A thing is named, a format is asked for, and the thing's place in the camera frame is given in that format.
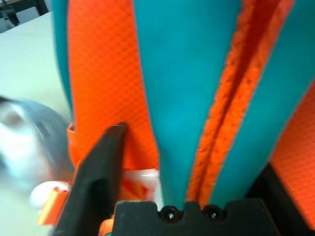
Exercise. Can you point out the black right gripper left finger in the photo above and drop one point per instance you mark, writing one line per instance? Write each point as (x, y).
(96, 184)

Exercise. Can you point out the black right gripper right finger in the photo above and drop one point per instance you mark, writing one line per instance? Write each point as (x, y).
(290, 209)

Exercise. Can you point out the orange and teal backpack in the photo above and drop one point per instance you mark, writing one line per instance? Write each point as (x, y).
(184, 73)

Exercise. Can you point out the grey white plush toy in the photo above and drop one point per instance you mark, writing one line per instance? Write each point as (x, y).
(24, 147)

